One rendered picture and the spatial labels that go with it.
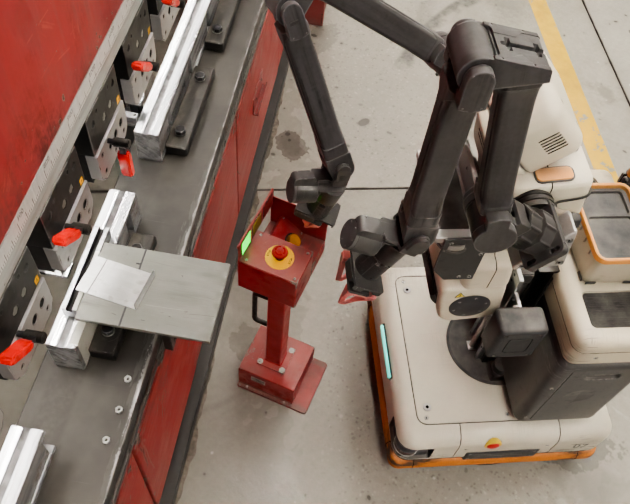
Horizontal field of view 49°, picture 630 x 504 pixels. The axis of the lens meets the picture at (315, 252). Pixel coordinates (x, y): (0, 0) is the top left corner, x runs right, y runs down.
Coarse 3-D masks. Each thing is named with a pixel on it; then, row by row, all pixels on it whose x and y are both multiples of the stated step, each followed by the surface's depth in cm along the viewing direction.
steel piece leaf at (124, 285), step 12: (108, 264) 140; (120, 264) 140; (108, 276) 138; (120, 276) 139; (132, 276) 139; (144, 276) 139; (96, 288) 137; (108, 288) 137; (120, 288) 137; (132, 288) 137; (144, 288) 136; (108, 300) 135; (120, 300) 136; (132, 300) 136
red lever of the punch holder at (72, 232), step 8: (72, 224) 113; (80, 224) 113; (88, 224) 114; (64, 232) 108; (72, 232) 108; (80, 232) 111; (88, 232) 113; (56, 240) 105; (64, 240) 106; (72, 240) 108
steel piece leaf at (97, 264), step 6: (96, 258) 141; (102, 258) 141; (90, 264) 140; (96, 264) 140; (102, 264) 140; (90, 270) 139; (96, 270) 139; (84, 276) 138; (90, 276) 138; (96, 276) 138; (84, 282) 137; (90, 282) 137; (78, 288) 136; (84, 288) 136
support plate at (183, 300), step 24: (144, 264) 141; (168, 264) 141; (192, 264) 142; (216, 264) 142; (168, 288) 138; (192, 288) 139; (216, 288) 139; (96, 312) 134; (120, 312) 134; (144, 312) 135; (168, 312) 135; (192, 312) 136; (216, 312) 136; (168, 336) 133; (192, 336) 133
